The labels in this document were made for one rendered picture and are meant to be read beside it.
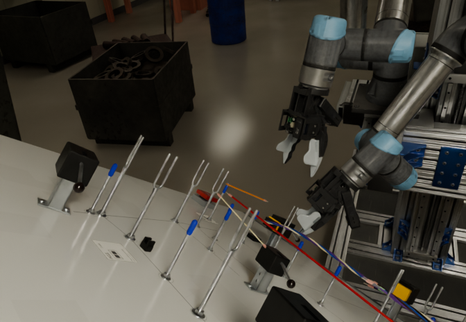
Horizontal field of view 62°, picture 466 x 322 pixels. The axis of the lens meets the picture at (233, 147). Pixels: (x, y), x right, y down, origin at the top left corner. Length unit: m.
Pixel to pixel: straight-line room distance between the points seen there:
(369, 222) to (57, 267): 2.05
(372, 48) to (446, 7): 0.66
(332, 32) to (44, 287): 0.70
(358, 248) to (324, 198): 1.17
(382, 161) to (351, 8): 0.53
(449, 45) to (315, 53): 0.43
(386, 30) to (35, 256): 0.82
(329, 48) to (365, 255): 1.49
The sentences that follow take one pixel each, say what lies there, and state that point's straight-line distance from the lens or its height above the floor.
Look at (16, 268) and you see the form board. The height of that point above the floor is 1.55.
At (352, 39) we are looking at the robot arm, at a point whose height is 1.53.
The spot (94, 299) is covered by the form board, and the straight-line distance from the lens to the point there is 0.43.
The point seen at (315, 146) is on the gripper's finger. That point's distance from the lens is 0.93.
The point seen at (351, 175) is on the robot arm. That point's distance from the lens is 1.05.
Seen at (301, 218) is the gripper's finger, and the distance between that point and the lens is 1.08.
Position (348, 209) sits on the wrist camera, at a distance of 1.09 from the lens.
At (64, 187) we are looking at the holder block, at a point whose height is 1.51.
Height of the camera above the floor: 1.83
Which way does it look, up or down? 33 degrees down
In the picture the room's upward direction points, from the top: 6 degrees counter-clockwise
